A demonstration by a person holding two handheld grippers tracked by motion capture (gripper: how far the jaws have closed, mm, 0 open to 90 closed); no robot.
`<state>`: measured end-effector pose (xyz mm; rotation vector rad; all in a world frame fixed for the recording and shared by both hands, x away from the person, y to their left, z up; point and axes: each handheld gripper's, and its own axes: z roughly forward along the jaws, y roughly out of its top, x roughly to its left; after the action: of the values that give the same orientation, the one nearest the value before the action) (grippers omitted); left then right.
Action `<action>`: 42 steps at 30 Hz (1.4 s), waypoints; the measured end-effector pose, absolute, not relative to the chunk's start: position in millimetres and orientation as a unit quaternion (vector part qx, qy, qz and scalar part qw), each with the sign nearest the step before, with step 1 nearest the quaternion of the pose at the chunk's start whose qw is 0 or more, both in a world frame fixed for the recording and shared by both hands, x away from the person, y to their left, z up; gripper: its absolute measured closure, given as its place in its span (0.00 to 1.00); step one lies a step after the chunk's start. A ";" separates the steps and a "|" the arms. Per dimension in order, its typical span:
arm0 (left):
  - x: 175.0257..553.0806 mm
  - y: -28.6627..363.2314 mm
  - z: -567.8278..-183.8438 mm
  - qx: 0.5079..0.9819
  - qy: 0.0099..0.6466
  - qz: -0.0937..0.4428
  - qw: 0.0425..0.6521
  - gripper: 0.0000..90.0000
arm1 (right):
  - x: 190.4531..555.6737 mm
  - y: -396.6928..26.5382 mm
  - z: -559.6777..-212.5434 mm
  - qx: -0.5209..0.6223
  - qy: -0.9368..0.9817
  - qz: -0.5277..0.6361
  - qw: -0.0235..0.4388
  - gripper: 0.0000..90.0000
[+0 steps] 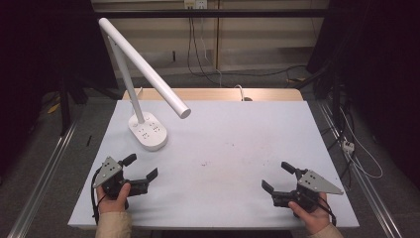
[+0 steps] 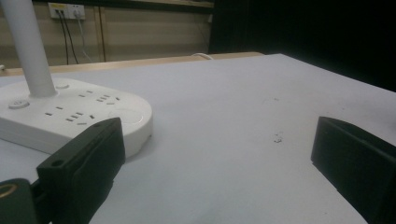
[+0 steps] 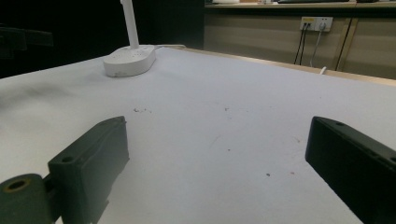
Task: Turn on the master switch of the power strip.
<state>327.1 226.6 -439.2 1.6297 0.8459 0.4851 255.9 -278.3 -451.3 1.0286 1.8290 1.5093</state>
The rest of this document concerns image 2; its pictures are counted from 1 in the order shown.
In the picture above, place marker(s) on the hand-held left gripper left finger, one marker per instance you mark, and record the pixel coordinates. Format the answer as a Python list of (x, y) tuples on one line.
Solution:
[(84, 168)]

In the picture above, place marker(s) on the white wall power outlet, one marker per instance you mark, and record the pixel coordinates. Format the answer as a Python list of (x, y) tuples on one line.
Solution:
[(66, 11)]

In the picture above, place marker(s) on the black curtain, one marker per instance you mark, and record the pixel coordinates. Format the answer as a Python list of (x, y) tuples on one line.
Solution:
[(305, 34)]

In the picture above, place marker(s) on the white desk lamp with sockets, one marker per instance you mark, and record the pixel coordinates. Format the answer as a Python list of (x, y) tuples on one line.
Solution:
[(62, 109)]

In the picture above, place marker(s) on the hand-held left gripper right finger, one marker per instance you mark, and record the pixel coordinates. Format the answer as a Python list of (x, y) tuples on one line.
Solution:
[(358, 161)]

